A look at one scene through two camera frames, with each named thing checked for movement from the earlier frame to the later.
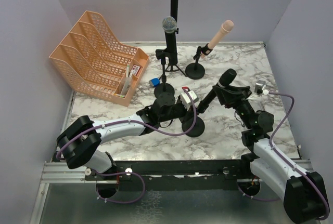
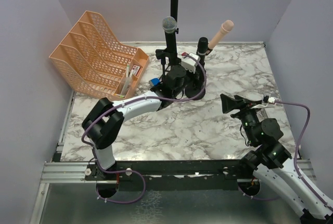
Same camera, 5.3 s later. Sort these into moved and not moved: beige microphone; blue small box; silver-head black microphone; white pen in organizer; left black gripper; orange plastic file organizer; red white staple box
Moved: left black gripper
Not moved: beige microphone; white pen in organizer; blue small box; silver-head black microphone; orange plastic file organizer; red white staple box
